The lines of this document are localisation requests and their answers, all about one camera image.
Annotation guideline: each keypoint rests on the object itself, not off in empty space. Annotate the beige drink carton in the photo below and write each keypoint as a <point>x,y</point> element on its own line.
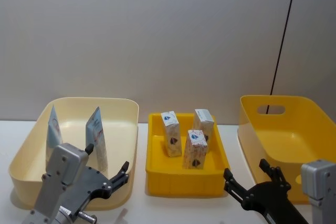
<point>203,125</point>
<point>194,153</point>
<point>172,134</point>

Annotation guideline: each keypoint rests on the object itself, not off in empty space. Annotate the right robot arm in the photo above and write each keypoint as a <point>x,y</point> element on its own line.
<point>319,179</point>

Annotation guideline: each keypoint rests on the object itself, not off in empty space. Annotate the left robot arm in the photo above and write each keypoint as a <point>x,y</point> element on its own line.
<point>59,171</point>

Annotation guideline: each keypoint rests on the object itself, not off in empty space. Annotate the cream plastic bin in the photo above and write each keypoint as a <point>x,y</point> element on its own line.
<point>73,113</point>

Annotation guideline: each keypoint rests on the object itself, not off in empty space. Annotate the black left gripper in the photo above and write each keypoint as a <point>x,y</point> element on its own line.
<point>89,184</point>

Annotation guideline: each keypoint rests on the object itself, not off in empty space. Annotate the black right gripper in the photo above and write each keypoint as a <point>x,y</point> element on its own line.
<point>270,203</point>

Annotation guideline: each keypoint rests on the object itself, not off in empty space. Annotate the small yellow plastic tray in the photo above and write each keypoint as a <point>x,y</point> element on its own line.
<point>168,182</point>

